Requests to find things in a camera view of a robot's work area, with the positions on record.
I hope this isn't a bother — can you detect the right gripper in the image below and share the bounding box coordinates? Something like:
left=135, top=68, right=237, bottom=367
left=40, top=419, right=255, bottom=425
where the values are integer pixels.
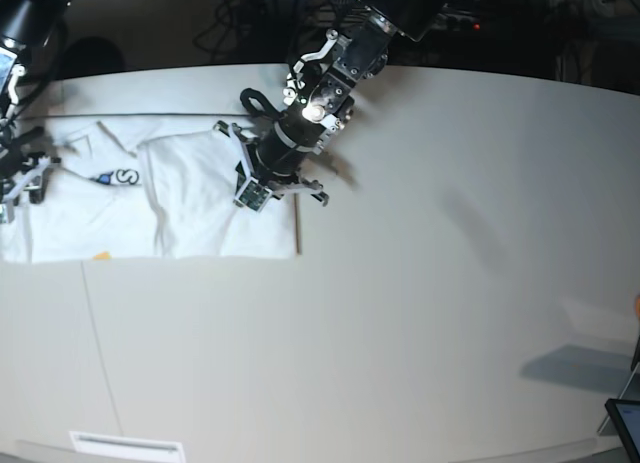
left=0, top=143, right=48, bottom=204

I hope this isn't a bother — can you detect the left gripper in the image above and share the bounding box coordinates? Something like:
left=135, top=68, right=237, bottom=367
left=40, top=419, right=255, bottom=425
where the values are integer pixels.
left=255, top=125, right=320, bottom=185

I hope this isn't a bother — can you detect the white printed T-shirt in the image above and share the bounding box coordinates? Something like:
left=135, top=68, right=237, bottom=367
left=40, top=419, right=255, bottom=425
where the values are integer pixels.
left=1, top=117, right=297, bottom=264

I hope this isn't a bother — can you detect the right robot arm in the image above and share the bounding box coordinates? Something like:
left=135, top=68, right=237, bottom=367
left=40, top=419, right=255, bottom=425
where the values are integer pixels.
left=1, top=0, right=73, bottom=214

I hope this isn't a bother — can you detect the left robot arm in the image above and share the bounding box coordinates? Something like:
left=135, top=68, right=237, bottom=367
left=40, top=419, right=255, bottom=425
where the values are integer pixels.
left=236, top=0, right=451, bottom=185

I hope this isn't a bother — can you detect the power strip with red light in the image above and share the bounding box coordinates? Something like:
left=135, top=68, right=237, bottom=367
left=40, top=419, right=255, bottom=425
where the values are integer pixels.
left=432, top=10, right=491, bottom=33

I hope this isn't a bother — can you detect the white paper label strip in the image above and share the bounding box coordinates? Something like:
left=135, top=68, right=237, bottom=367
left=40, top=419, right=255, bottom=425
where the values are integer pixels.
left=69, top=431, right=186, bottom=463

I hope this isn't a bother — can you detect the black tablet device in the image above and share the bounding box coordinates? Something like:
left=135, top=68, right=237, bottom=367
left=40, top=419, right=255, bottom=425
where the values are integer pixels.
left=616, top=405, right=639, bottom=463

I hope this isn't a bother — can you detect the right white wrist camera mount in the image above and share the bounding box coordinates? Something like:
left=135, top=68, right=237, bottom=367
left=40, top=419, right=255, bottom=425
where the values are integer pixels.
left=1, top=152, right=61, bottom=224

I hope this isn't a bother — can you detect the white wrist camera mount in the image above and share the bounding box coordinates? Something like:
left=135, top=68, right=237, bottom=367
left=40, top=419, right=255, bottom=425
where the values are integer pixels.
left=213, top=120, right=329, bottom=212
left=1, top=152, right=61, bottom=224

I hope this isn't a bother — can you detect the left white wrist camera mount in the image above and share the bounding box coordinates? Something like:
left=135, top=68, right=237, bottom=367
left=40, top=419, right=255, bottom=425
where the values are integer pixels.
left=213, top=120, right=329, bottom=212

